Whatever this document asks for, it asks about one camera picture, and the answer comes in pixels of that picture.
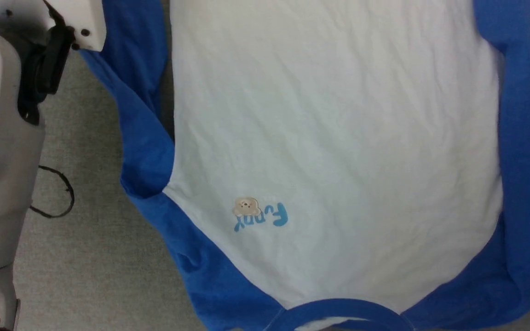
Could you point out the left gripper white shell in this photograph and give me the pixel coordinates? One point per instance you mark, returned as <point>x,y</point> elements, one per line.
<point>83,20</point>

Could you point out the blue and white t-shirt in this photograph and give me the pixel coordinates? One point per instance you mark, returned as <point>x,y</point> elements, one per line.
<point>338,115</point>

